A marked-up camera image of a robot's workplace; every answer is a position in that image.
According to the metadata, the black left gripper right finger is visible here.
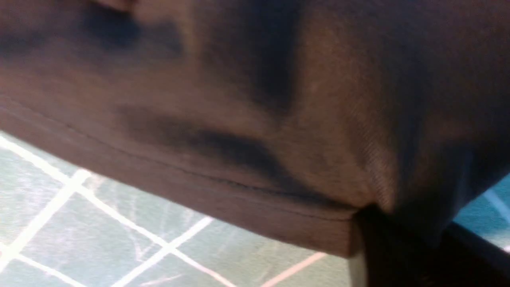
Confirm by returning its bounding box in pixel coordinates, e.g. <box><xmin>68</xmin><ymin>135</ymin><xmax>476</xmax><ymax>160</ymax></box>
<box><xmin>417</xmin><ymin>223</ymin><xmax>510</xmax><ymax>287</ymax></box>

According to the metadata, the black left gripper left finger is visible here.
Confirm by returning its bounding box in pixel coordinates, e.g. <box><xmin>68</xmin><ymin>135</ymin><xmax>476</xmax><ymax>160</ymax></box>
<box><xmin>348</xmin><ymin>206</ymin><xmax>415</xmax><ymax>287</ymax></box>

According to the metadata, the dark gray long-sleeve top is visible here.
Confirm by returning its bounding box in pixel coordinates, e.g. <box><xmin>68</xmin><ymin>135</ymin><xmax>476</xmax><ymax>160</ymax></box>
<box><xmin>0</xmin><ymin>0</ymin><xmax>509</xmax><ymax>256</ymax></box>

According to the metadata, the green grid cutting mat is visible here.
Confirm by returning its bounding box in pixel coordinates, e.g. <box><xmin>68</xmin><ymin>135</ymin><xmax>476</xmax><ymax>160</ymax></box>
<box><xmin>0</xmin><ymin>132</ymin><xmax>510</xmax><ymax>287</ymax></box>

